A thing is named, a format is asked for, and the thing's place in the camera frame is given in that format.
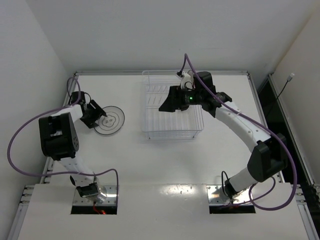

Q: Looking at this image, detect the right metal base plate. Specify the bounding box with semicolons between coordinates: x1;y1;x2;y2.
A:
206;184;250;206

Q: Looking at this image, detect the white plate orange sunburst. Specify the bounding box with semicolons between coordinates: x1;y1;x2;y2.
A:
187;70;195;84

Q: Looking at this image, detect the aluminium table frame rail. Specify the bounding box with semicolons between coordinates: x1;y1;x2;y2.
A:
6;73;80;240

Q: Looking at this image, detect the white wire dish rack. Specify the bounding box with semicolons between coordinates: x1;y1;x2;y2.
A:
140;70;204;140

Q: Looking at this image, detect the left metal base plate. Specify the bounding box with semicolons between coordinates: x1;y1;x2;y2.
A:
72;185;118;207

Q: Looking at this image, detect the metal base plate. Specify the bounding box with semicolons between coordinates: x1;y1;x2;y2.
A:
206;184;250;206
72;185;118;207

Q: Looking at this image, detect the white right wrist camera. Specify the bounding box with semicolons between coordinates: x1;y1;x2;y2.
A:
176;71;194;90

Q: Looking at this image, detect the black cable white plug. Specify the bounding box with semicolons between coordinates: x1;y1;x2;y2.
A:
265;72;295;119

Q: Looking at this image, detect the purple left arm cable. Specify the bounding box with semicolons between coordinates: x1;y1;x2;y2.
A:
6;76;119;198

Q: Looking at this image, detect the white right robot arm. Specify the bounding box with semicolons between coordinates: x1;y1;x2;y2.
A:
158;71;288;198

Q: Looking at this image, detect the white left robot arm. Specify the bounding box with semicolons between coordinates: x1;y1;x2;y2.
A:
38;91;106;200

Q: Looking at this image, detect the white plate teal rim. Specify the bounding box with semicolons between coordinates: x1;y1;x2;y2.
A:
93;105;125;136

